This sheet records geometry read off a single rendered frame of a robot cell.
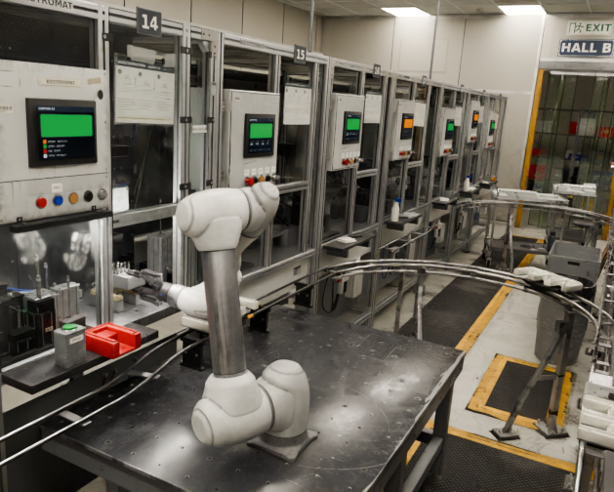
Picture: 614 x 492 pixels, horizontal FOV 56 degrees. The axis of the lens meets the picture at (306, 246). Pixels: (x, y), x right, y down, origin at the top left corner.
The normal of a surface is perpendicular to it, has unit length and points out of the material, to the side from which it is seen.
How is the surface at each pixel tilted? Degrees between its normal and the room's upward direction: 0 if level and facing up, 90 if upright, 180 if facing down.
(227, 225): 82
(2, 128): 90
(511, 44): 90
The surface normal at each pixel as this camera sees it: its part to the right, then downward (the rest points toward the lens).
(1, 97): 0.88, 0.17
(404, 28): -0.48, 0.18
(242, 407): 0.55, -0.06
